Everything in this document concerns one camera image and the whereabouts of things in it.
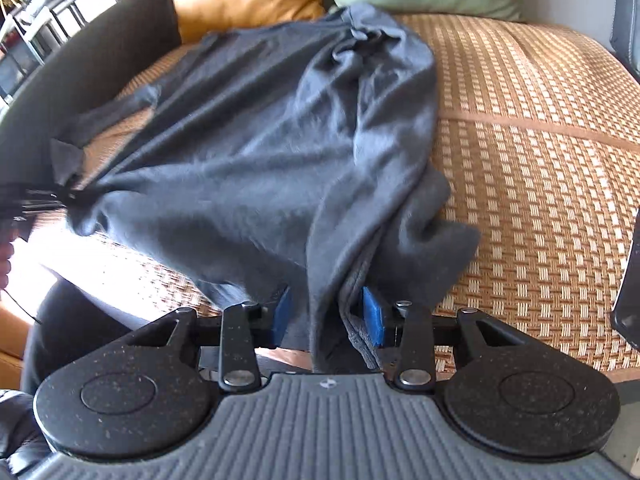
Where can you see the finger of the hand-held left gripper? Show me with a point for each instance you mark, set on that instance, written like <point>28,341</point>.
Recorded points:
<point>47,204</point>
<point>47,193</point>

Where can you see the dark flat object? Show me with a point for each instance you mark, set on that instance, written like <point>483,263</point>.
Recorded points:
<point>629,295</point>

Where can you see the woven rattan sofa mat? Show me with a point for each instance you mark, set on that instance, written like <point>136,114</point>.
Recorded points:
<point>525,210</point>

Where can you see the dark grey shirt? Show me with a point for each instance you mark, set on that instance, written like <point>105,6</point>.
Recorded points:
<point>260,150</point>

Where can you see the person's leg in dark pants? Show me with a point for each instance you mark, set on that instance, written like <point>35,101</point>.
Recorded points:
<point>75,330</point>

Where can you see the black metal shelf unit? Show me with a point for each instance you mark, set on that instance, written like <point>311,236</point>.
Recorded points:
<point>55,15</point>

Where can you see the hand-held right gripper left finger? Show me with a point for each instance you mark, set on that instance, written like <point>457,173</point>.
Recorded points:
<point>282,321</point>

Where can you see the grey leather cushion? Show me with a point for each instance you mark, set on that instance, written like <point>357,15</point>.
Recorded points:
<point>627,10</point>

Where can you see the person's left hand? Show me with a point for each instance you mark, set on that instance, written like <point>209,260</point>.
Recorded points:
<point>4,267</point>

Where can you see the black glossy cloth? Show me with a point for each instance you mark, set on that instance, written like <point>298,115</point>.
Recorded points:
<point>17,435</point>

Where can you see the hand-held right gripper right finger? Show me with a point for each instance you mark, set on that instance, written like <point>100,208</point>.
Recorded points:
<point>373,321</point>

